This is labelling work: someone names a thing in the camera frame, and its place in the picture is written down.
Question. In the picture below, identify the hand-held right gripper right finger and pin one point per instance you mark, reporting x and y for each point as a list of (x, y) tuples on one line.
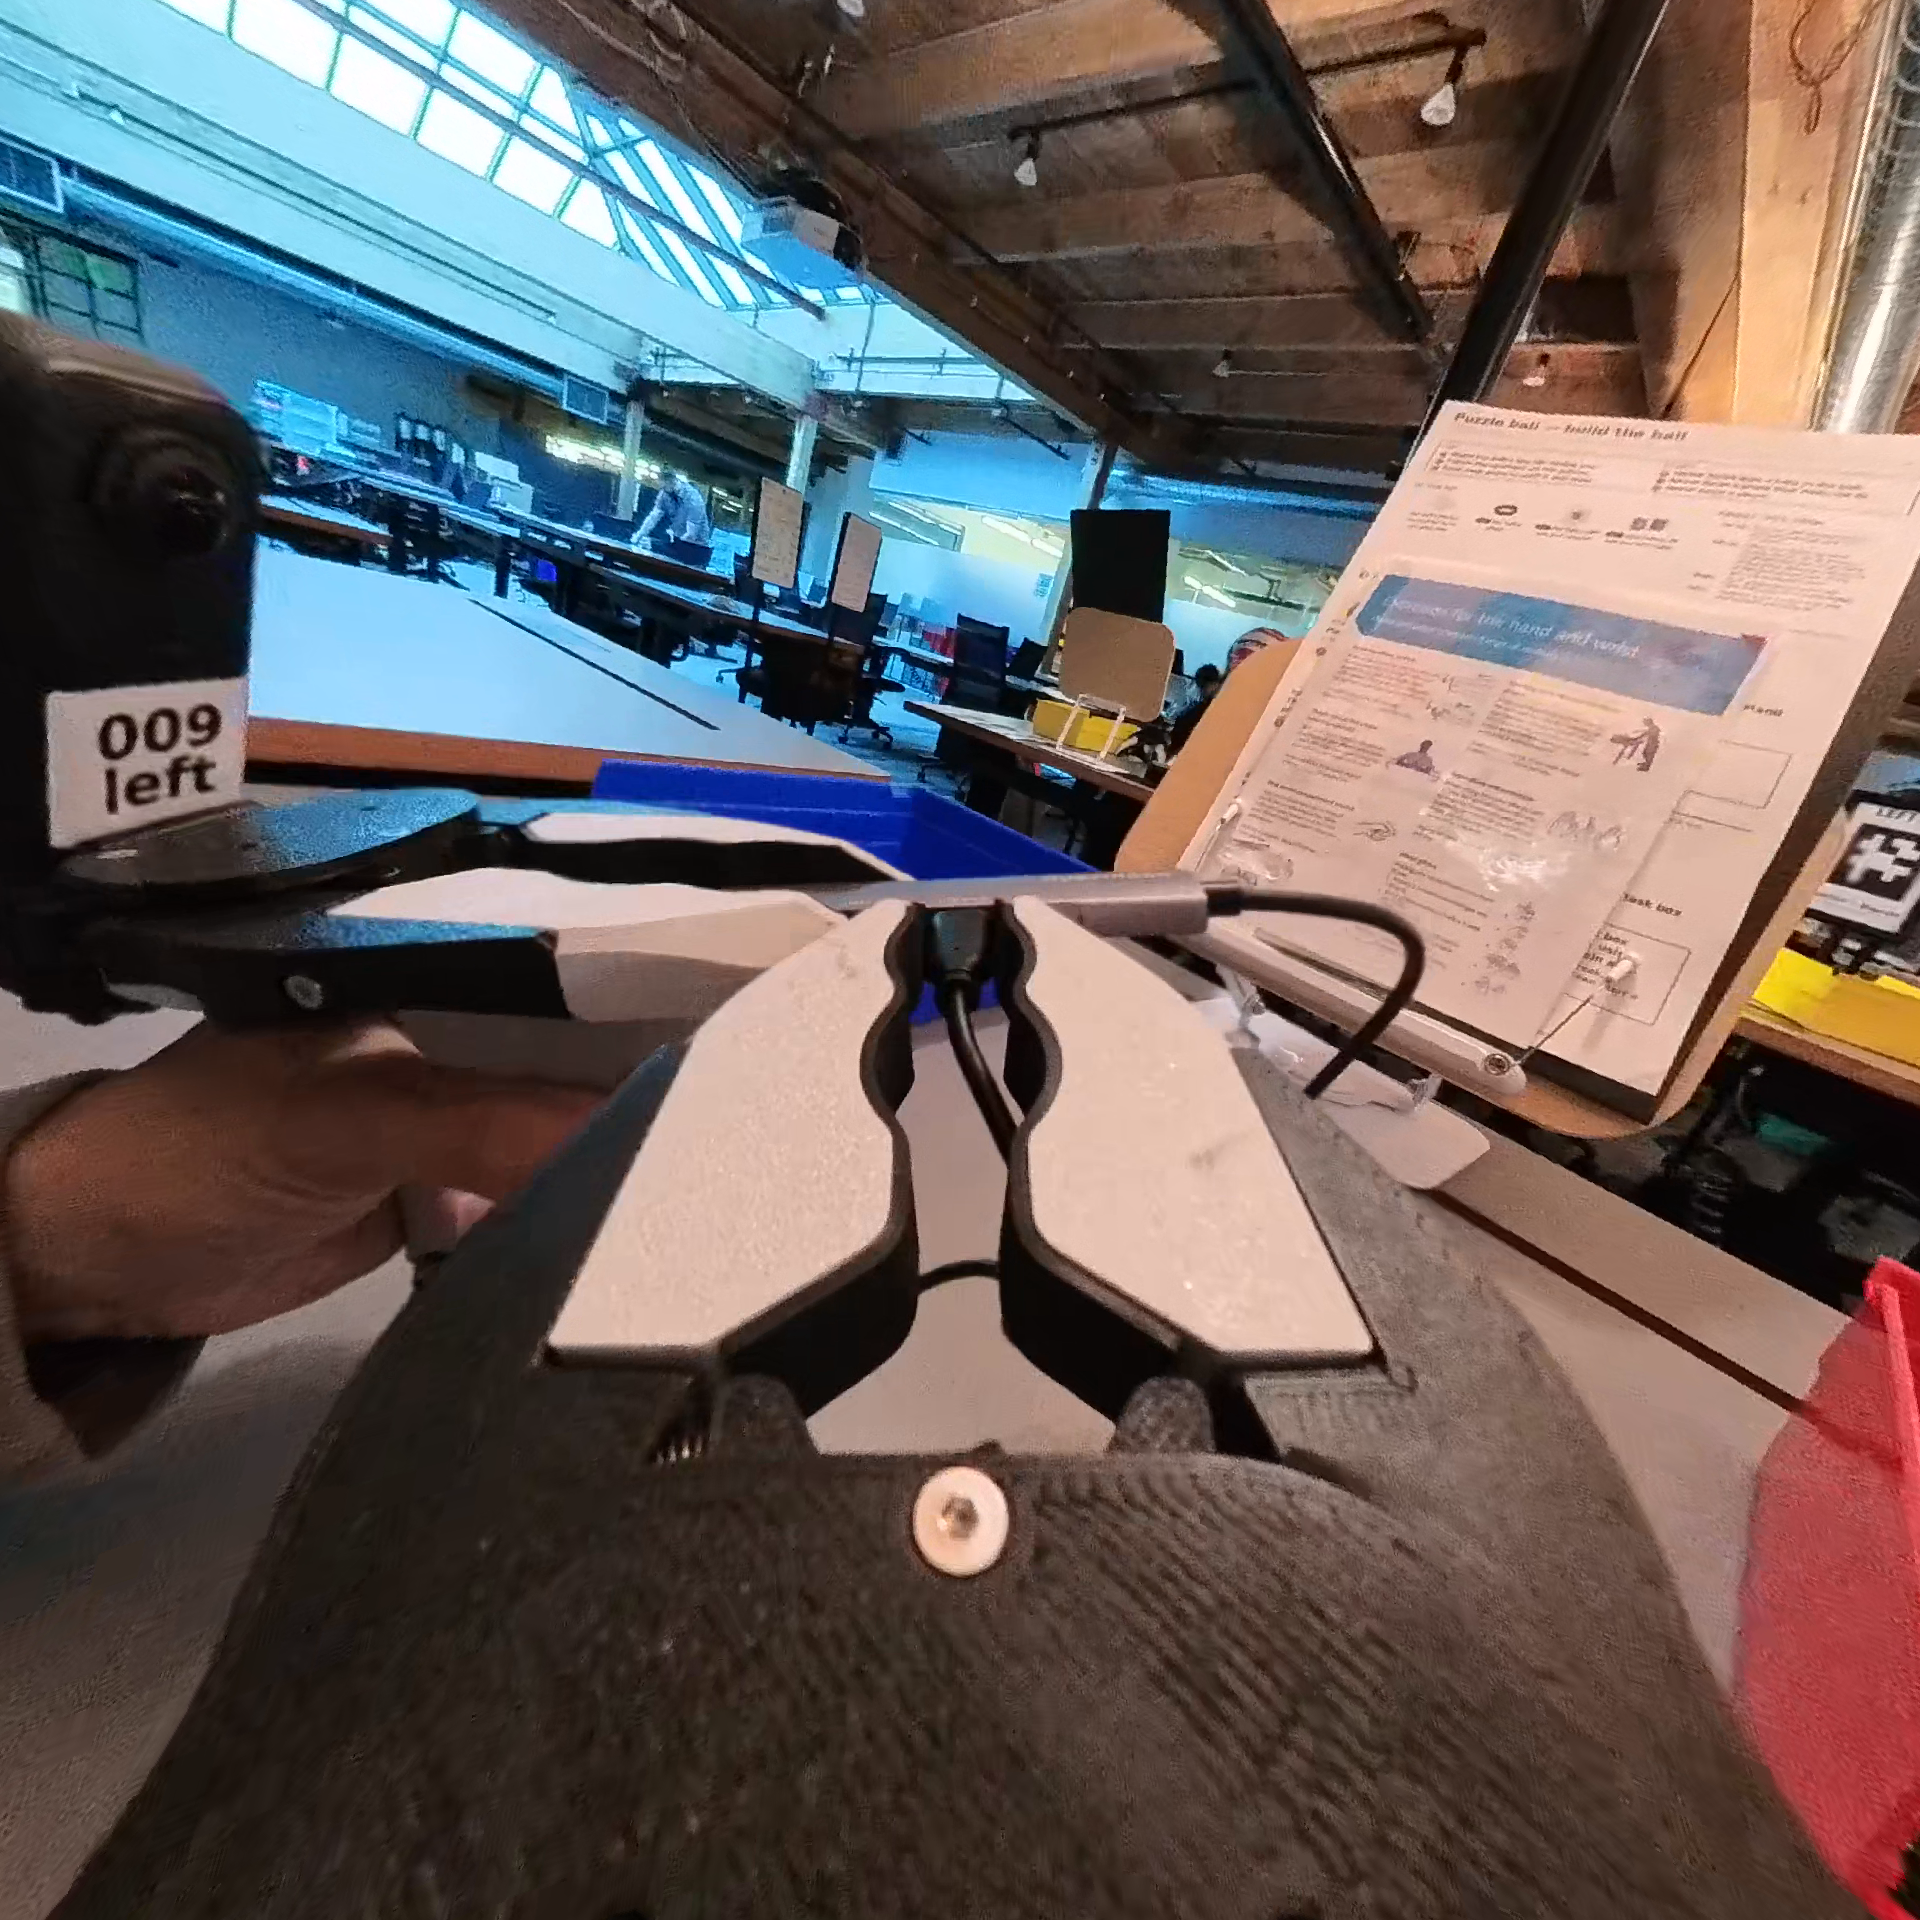
[(1186, 1186)]

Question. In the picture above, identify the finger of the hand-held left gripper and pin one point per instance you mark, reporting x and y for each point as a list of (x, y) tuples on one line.
[(660, 963), (672, 828)]

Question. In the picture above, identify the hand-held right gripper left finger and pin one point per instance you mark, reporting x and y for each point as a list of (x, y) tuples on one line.
[(747, 1171)]

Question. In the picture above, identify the blue plastic bin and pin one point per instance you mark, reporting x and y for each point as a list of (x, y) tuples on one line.
[(897, 823)]

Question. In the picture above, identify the silver USB hub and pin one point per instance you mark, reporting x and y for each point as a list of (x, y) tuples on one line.
[(1139, 905)]

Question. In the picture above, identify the red plastic bin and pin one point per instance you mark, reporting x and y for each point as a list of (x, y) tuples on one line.
[(1830, 1577)]

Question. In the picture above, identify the person's left forearm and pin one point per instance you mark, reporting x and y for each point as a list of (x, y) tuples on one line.
[(10, 1442)]

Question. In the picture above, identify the grey desk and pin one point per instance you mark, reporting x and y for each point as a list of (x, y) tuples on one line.
[(117, 1651)]

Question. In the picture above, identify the person's left hand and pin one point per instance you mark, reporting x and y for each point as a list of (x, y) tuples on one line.
[(225, 1186)]

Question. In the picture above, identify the wooden document stand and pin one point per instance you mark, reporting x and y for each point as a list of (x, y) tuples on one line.
[(777, 535), (855, 563)]

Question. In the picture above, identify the instruction sheet on stand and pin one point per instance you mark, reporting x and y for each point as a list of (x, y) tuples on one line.
[(1176, 813)]

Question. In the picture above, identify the rounded wooden stand board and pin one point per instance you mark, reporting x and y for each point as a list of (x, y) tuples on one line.
[(1117, 668)]

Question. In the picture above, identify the blue banner leaflet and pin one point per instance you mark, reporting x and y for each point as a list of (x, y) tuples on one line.
[(1500, 782)]

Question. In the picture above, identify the black upright monitor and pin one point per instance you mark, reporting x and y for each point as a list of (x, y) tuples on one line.
[(1117, 563)]

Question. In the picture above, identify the ceiling projector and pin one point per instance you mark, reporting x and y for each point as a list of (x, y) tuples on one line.
[(803, 239)]

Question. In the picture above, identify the yellow plastic bin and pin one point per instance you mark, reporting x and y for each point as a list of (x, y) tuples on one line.
[(1847, 1003)]

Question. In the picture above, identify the black white fiducial marker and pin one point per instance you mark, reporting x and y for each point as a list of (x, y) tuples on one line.
[(1876, 870)]

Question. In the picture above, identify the white instruction sheet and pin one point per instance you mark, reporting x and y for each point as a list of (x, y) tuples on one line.
[(1725, 495)]

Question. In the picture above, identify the black metal post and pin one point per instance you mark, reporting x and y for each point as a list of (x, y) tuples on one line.
[(1545, 226)]

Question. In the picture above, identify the silver ventilation duct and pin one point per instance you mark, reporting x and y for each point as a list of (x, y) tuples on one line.
[(1876, 226)]

